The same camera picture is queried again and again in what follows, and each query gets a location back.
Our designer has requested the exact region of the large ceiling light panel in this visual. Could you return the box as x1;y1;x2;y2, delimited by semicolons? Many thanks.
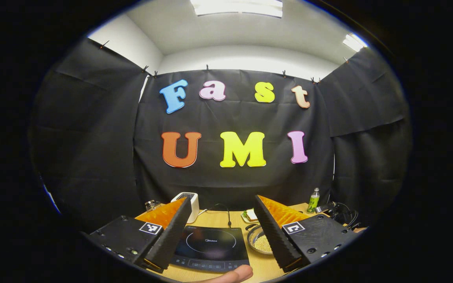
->
190;0;284;18

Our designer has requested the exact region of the black cable bundle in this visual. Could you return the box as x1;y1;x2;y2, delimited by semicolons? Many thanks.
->
316;202;359;226

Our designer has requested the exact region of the black power cable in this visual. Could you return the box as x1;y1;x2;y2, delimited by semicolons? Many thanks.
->
199;203;233;229

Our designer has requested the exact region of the white toaster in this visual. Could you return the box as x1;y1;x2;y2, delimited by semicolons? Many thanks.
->
171;192;200;224

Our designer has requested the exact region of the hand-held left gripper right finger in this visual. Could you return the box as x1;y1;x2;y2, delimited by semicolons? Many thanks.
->
253;195;359;273

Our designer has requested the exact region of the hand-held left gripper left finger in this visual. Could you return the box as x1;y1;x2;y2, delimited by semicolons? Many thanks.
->
87;197;192;273

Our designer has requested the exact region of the stainless steel pot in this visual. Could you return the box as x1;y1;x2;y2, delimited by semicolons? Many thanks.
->
245;224;274;255

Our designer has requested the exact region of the pile of soybeans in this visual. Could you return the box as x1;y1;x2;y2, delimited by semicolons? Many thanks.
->
256;236;273;253

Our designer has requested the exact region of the black induction cooktop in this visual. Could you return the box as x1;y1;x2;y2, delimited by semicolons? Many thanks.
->
170;225;250;273

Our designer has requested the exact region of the green label drink bottle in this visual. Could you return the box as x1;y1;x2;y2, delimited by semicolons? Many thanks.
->
307;187;320;214

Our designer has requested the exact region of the row of black cloth clips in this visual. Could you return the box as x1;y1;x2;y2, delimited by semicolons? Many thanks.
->
100;39;350;84

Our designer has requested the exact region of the small ceiling light panel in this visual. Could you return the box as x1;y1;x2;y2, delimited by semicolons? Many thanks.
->
343;33;368;53

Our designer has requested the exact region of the black backdrop cloth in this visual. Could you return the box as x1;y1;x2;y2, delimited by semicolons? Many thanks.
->
30;37;412;232

